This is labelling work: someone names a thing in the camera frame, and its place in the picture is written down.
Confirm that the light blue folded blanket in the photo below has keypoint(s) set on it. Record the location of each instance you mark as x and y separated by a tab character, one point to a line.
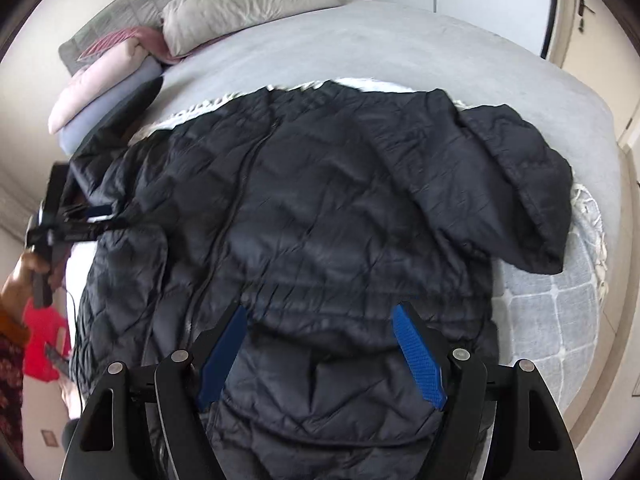
72	134

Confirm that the cream door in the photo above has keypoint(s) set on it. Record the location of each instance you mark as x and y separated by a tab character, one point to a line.
589	43

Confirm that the red striped cloth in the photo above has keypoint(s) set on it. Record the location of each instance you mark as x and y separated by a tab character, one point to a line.
150	39

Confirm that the pink folded blanket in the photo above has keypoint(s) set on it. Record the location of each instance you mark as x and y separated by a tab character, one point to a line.
95	79

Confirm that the left hand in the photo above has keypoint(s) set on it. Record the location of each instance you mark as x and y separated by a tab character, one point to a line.
17	289

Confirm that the red plastic stool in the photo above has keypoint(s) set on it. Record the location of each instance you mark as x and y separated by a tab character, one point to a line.
46	326

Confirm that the left forearm patterned sleeve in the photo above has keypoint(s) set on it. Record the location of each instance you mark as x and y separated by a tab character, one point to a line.
14	338

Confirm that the beige pillow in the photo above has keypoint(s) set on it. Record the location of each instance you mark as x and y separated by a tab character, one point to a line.
187	24

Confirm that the black puffer jacket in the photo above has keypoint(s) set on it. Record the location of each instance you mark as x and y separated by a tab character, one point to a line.
127	313

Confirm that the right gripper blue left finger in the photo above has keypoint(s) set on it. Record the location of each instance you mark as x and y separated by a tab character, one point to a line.
214	353

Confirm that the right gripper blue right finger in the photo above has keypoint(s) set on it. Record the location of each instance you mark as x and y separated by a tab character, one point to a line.
425	351

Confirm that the grey bed sheet mattress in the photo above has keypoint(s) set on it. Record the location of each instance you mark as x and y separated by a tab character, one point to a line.
420	50

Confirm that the white grey checked blanket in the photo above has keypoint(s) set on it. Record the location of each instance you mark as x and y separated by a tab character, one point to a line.
550	309

